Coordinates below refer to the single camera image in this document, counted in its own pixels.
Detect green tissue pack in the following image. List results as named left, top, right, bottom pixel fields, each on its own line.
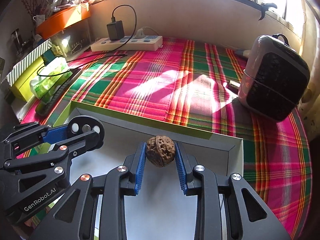
left=29, top=57, right=72, bottom=99

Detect black smartphone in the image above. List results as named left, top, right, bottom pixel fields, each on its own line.
left=35, top=69, right=81, bottom=117

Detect pink black space heater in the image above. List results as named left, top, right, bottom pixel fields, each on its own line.
left=238, top=34, right=310, bottom=122

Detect black window hook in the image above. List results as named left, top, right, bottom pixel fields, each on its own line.
left=259, top=3, right=278, bottom=21

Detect yellow box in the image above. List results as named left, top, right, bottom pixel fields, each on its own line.
left=10, top=57, right=44, bottom=102

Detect striped white green box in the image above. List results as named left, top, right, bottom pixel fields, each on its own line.
left=1, top=39, right=53, bottom=87

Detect black charger cable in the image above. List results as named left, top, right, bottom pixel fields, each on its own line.
left=36, top=4, right=138, bottom=78

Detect red dried flower branches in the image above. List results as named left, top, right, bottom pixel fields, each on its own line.
left=18, top=0, right=52, bottom=21

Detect black round battery holder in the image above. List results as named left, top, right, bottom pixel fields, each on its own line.
left=67, top=115, right=105, bottom=151

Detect dotted yellow curtain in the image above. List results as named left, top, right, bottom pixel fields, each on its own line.
left=298, top=0, right=319, bottom=141

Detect white power strip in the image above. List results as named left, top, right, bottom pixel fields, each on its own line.
left=91, top=35, right=163, bottom=52

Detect white green shallow box tray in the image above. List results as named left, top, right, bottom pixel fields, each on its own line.
left=48, top=101, right=244, bottom=239

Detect plaid pink green cloth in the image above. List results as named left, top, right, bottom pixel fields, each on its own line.
left=23, top=38, right=312, bottom=239

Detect black charger adapter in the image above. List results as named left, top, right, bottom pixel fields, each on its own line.
left=107, top=16, right=125, bottom=41

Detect brown carved walnut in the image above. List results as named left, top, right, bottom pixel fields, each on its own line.
left=146, top=135, right=176, bottom=167

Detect orange tray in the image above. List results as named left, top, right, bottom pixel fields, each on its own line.
left=36, top=3, right=91, bottom=40

